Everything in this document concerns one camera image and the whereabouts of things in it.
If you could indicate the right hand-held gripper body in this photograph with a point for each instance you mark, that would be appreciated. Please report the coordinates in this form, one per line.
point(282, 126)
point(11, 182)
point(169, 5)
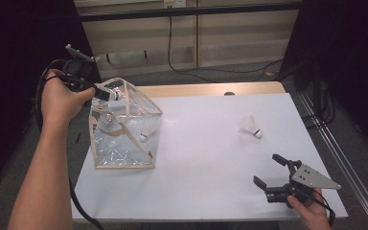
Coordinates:
point(313, 178)

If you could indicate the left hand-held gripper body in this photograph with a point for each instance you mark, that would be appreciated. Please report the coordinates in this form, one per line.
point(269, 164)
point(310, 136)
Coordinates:
point(76, 68)

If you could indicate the white shuttlecock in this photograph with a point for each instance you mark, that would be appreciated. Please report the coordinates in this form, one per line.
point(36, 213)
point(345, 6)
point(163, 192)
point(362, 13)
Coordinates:
point(143, 137)
point(116, 95)
point(249, 125)

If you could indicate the clear plastic tote bag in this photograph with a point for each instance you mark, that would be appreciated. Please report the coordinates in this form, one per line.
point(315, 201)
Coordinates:
point(131, 153)

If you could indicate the person's left hand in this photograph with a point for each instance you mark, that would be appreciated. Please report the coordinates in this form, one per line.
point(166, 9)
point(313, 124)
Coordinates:
point(60, 102)

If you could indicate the person's right hand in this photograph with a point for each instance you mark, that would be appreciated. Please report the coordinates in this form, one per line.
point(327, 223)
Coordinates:
point(311, 211)

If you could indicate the white table mat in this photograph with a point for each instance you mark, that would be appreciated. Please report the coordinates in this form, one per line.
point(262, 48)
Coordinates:
point(204, 191)

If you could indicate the black curtain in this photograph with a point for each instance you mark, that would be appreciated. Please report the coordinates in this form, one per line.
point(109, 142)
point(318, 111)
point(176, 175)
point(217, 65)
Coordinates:
point(357, 48)
point(6, 48)

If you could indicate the dark round knob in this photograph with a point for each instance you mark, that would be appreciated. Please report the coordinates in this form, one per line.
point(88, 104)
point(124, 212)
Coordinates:
point(229, 93)

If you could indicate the small yellow tag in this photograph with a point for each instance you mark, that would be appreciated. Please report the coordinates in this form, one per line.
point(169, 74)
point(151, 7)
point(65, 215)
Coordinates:
point(270, 73)

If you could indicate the black horizontal bar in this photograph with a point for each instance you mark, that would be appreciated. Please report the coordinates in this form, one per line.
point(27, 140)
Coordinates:
point(236, 9)

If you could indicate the aluminium floor rail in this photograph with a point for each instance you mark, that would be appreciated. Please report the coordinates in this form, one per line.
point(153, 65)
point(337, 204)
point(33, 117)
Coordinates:
point(343, 161)

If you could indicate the white wall socket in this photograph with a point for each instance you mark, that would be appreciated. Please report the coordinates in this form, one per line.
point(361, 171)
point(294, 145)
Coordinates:
point(179, 3)

